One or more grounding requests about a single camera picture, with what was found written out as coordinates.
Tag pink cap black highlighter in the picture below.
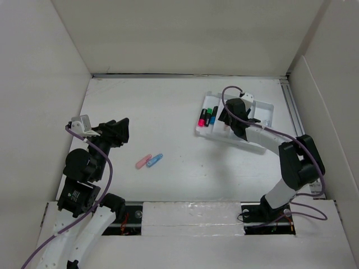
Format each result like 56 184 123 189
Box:
197 109 207 127

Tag blue translucent eraser case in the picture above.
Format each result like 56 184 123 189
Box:
146 154 163 168

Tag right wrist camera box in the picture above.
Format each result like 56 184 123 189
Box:
240 92 254 108

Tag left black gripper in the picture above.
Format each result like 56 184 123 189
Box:
86 117 128 179

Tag pink translucent eraser case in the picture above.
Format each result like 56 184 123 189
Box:
135 154 152 169

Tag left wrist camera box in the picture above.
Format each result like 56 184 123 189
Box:
70 114 93 137

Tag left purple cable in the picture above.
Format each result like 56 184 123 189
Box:
21 124 113 269

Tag blue cap black highlighter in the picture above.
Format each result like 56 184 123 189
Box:
209 106 218 125

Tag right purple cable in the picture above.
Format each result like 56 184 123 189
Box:
221 86 328 228

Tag metal rail right edge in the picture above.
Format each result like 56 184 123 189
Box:
279 77 326 200

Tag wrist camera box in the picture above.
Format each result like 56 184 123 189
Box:
240 92 254 108
70 114 93 137

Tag white foam block front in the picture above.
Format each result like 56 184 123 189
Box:
141 201 245 237

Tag green cap black highlighter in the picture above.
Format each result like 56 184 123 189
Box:
204 108 213 127

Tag purple cable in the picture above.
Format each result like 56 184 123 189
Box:
221 86 328 228
21 124 113 269

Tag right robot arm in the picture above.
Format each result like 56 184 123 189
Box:
218 98 325 226

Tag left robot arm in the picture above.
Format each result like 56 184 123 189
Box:
37 115 130 268

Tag white divided organizer tray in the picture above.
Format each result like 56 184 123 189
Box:
195 91 274 154

